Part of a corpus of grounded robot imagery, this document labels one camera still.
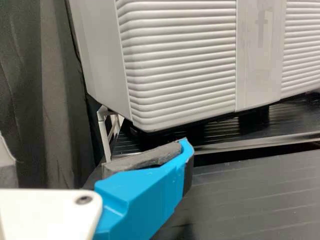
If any black platform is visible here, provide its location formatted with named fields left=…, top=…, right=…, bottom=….
left=109, top=91, right=320, bottom=161
left=79, top=149, right=320, bottom=240

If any white pipette stand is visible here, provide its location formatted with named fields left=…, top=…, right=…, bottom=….
left=96, top=104, right=125, bottom=162

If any white incubator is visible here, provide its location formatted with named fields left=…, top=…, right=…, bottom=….
left=65, top=0, right=320, bottom=133

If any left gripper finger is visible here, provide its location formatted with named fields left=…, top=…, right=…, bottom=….
left=93, top=138, right=195, bottom=240

